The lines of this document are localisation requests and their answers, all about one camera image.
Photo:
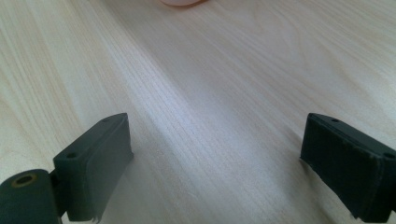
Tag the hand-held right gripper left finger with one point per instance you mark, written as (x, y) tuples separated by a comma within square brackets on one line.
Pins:
[(93, 168)]

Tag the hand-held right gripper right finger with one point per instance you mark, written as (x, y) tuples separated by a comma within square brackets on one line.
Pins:
[(351, 168)]

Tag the pink round object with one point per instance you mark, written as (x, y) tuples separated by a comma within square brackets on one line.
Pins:
[(180, 2)]

